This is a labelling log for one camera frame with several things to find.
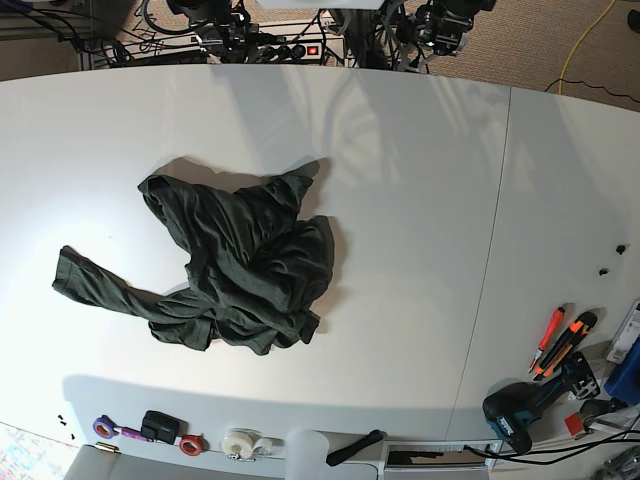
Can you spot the black power strip red switch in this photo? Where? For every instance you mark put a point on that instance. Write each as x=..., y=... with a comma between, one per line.
x=275, y=54

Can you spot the teal black cordless drill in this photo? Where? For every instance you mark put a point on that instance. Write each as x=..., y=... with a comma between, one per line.
x=511, y=410

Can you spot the red square tag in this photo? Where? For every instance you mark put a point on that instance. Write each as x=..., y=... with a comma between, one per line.
x=574, y=424

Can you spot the dark green t-shirt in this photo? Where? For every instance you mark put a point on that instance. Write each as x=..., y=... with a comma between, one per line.
x=255, y=267

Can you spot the red tape roll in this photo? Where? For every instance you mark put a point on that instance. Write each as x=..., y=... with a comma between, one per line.
x=192, y=445

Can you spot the white plastic cup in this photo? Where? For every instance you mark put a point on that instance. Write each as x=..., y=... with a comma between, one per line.
x=306, y=452

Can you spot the black robot arm, image right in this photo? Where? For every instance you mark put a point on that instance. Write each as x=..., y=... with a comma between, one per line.
x=439, y=29

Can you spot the orange black utility knife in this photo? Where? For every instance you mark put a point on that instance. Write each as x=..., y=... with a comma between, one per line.
x=569, y=339

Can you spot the black robot arm, image left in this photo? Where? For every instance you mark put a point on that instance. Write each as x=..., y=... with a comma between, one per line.
x=222, y=28

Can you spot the blue box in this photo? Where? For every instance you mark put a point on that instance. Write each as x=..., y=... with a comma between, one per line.
x=623, y=384

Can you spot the black action camera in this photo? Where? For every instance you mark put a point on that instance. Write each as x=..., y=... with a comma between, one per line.
x=159, y=427

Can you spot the purple tape roll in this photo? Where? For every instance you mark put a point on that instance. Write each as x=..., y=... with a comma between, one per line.
x=104, y=427

